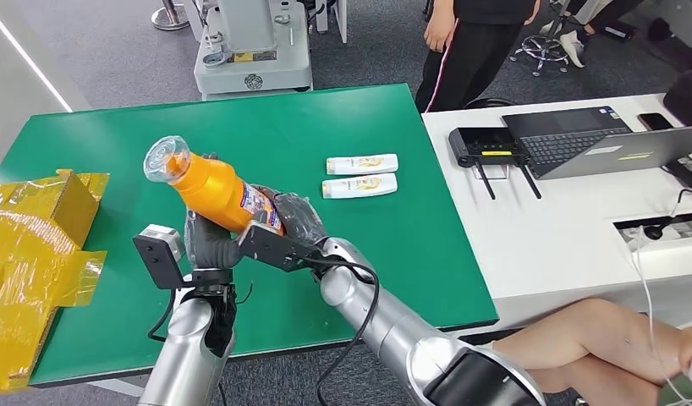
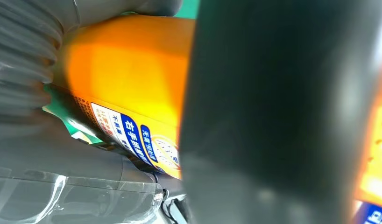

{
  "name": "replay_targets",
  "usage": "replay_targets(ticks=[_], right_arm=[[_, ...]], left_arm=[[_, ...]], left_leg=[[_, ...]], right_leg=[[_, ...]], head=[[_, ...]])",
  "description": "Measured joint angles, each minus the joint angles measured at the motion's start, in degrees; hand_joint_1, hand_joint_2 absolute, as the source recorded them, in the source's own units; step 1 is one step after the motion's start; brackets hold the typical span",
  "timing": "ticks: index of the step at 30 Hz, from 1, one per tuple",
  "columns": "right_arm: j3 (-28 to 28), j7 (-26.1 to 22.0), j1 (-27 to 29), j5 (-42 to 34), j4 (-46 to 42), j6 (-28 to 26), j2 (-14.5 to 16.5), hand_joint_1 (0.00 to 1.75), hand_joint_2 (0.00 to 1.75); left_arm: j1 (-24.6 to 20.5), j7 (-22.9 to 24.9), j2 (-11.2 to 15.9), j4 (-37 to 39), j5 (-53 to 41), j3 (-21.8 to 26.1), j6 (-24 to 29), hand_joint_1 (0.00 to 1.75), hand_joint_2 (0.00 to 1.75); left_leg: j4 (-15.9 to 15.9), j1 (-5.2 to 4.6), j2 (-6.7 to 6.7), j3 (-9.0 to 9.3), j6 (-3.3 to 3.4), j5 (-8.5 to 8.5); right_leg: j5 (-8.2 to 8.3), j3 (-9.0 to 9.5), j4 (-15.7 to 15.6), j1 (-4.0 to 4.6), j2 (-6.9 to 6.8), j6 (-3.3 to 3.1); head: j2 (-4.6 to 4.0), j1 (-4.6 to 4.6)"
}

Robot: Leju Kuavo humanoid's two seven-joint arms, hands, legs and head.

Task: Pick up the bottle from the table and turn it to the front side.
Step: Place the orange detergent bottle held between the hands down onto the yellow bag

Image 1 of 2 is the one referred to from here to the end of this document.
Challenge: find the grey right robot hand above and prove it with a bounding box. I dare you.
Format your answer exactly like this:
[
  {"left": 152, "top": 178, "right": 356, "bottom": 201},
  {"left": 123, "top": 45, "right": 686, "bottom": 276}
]
[{"left": 249, "top": 184, "right": 329, "bottom": 248}]

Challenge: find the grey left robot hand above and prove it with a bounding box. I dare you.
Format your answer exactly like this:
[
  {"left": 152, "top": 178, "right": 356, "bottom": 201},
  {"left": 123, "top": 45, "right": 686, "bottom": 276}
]
[{"left": 183, "top": 208, "right": 244, "bottom": 272}]

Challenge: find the orange bottle with clear cap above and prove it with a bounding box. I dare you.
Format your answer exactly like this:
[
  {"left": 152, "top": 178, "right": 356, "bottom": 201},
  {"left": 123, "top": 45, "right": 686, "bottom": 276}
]
[{"left": 143, "top": 135, "right": 285, "bottom": 237}]

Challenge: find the white shampoo bottle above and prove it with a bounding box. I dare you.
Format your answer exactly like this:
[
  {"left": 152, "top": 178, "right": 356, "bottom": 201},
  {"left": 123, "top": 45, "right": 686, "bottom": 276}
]
[
  {"left": 326, "top": 153, "right": 400, "bottom": 177},
  {"left": 321, "top": 173, "right": 398, "bottom": 200}
]

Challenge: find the green table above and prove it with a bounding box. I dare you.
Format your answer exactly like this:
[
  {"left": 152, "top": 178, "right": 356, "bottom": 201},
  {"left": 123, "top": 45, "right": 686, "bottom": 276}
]
[{"left": 0, "top": 82, "right": 499, "bottom": 389}]

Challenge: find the white machine base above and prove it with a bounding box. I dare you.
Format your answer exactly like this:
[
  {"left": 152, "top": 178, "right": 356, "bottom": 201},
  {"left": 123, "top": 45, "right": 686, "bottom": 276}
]
[{"left": 186, "top": 0, "right": 349, "bottom": 102}]

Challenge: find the yellow taped cardboard box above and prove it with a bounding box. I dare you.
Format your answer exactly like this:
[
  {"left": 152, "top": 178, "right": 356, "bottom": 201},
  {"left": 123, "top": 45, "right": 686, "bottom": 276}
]
[{"left": 0, "top": 167, "right": 111, "bottom": 393}]

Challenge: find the black router with antennas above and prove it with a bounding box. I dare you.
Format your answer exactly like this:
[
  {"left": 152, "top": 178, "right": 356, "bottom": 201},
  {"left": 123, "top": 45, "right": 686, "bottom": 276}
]
[{"left": 448, "top": 126, "right": 543, "bottom": 201}]

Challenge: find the person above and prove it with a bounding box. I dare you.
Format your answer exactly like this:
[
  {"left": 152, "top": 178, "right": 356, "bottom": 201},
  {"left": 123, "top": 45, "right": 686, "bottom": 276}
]
[
  {"left": 488, "top": 297, "right": 692, "bottom": 406},
  {"left": 539, "top": 0, "right": 644, "bottom": 69},
  {"left": 414, "top": 0, "right": 541, "bottom": 114}
]

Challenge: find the white desk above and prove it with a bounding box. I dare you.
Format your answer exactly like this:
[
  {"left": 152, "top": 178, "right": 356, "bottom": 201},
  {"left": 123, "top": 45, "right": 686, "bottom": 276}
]
[{"left": 421, "top": 92, "right": 692, "bottom": 337}]

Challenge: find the black laptop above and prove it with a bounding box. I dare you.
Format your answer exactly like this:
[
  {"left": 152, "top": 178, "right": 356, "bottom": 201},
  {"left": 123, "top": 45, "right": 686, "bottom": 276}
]
[{"left": 501, "top": 105, "right": 634, "bottom": 180}]

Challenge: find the chrome office chair base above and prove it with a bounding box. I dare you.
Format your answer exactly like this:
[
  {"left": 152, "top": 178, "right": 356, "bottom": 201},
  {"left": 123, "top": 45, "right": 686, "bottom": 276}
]
[{"left": 509, "top": 0, "right": 571, "bottom": 78}]

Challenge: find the grey laptop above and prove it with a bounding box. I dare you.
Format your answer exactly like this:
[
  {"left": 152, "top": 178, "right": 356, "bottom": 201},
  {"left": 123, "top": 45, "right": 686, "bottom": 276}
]
[{"left": 538, "top": 124, "right": 692, "bottom": 182}]

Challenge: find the black smartphone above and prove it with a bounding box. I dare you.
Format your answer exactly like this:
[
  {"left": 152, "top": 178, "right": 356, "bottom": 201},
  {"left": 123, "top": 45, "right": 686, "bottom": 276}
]
[{"left": 637, "top": 112, "right": 675, "bottom": 132}]

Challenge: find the black device with label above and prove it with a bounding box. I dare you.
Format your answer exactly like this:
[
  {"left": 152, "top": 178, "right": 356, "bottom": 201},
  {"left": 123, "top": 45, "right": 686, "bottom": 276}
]
[{"left": 662, "top": 156, "right": 692, "bottom": 195}]

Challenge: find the black bag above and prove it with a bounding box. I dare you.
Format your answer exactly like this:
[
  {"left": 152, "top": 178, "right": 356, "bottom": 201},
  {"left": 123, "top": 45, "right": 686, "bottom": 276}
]
[{"left": 662, "top": 69, "right": 692, "bottom": 127}]

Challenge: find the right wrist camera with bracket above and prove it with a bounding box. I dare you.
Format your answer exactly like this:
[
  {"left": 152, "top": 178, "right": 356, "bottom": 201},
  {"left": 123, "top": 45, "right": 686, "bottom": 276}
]
[{"left": 238, "top": 221, "right": 325, "bottom": 274}]

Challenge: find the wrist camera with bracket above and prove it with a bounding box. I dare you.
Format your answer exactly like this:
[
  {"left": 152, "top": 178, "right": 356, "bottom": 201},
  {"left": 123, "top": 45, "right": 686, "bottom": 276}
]
[
  {"left": 238, "top": 221, "right": 325, "bottom": 274},
  {"left": 133, "top": 223, "right": 193, "bottom": 291}
]

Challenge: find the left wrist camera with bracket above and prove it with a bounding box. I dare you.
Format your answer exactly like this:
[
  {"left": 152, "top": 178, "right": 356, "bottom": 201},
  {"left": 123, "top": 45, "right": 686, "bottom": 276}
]
[{"left": 133, "top": 223, "right": 193, "bottom": 291}]

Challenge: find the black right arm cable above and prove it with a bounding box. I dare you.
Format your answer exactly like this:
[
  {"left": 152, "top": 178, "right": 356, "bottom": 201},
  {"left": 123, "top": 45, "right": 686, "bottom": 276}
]
[{"left": 300, "top": 255, "right": 381, "bottom": 406}]

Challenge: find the white charger cable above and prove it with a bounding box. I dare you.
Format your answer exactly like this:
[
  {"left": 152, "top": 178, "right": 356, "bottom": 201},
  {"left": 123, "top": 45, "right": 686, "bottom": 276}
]
[{"left": 626, "top": 223, "right": 692, "bottom": 406}]

